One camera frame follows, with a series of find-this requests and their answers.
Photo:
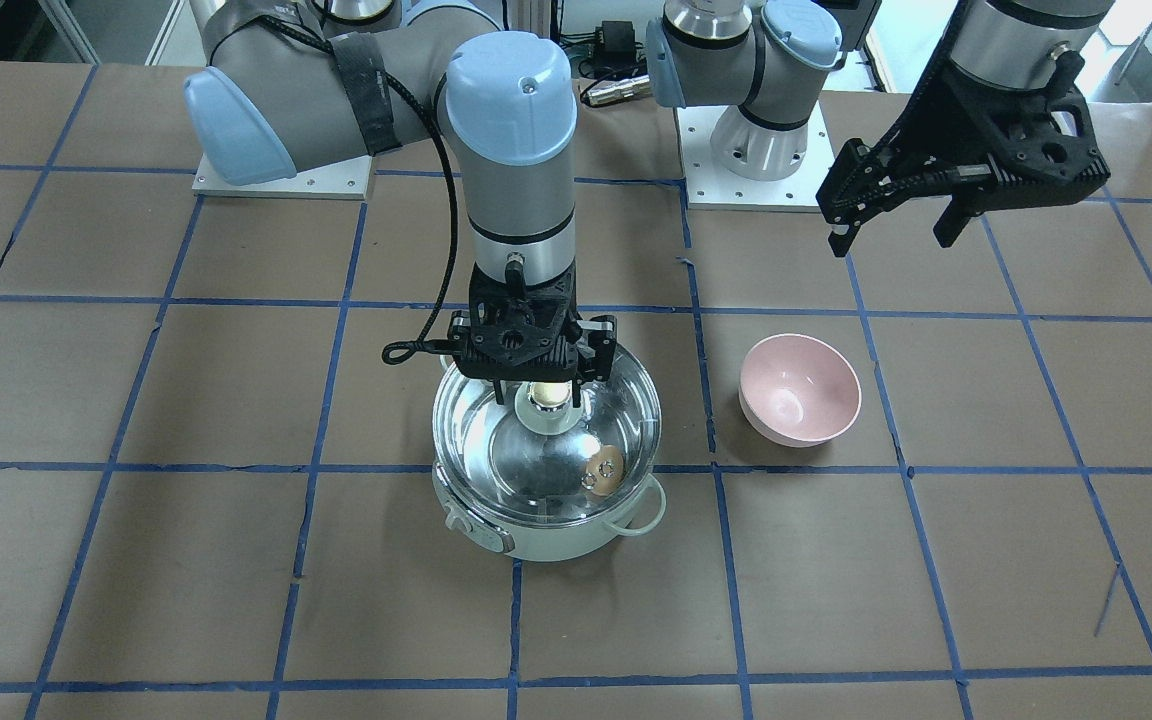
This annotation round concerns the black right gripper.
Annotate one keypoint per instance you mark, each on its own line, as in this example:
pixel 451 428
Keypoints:
pixel 602 343

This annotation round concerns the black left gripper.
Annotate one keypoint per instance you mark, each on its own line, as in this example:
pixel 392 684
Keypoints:
pixel 929 140

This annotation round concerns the brown egg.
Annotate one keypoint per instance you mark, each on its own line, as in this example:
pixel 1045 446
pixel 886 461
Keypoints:
pixel 604 472

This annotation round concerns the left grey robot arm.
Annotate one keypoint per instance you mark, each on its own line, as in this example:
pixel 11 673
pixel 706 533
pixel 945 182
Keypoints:
pixel 765 63

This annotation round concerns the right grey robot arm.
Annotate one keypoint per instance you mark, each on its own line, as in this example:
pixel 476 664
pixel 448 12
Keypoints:
pixel 280 96

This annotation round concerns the pale green steel pot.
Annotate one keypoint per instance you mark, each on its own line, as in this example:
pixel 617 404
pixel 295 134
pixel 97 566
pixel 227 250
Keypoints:
pixel 639 516

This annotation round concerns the pink bowl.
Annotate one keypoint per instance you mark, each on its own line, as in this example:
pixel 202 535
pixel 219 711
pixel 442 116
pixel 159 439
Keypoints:
pixel 798 391

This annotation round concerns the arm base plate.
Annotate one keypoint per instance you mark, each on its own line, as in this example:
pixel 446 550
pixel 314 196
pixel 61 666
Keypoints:
pixel 711 186
pixel 347 180

